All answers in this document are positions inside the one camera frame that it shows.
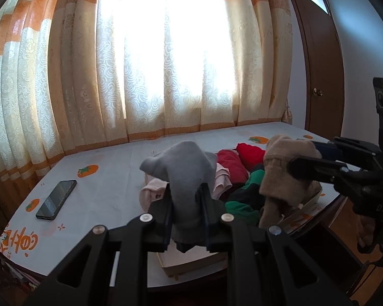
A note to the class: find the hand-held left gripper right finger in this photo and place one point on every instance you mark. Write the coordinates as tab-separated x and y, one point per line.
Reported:
205	215

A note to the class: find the brown wooden door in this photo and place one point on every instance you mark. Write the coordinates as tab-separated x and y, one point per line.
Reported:
322	70

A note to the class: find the bright red underwear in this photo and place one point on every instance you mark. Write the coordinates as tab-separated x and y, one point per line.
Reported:
250	154

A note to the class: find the pale pink dotted underwear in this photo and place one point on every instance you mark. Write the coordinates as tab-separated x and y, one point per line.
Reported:
151	196

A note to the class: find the tan brown sock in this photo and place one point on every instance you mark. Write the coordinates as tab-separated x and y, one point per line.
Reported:
281	172

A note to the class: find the white printed table cover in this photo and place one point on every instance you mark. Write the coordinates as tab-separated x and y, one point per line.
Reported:
108	181

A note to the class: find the brass door knob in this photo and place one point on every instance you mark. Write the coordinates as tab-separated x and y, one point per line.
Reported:
317	92

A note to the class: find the person's right hand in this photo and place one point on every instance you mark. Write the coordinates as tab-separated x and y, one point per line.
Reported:
366	233

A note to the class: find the curtain tassel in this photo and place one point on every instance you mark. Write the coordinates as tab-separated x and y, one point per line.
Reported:
287	113

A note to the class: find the grey sock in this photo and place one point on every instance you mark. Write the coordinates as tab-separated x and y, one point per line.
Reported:
186	178

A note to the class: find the shallow cardboard box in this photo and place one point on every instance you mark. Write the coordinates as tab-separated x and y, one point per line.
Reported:
191	263

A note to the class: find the dark red underwear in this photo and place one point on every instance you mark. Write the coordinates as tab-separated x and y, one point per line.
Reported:
231	165

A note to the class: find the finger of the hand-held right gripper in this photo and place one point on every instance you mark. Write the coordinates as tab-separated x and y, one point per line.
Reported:
316	167
325	150

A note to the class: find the pink fuzzy underwear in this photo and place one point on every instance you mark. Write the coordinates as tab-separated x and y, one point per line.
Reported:
222	181

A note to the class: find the cream patterned curtain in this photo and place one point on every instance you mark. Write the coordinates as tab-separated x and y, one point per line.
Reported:
83	86

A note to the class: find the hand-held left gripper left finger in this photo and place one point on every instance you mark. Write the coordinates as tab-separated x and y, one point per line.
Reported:
168	215

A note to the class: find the green and navy underwear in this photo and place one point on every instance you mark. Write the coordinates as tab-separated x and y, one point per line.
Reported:
245	197

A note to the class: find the black smartphone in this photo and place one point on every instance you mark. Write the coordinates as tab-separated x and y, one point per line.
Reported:
56	200

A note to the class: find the pink patterned cloth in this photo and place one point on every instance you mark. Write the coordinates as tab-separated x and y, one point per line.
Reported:
12	277

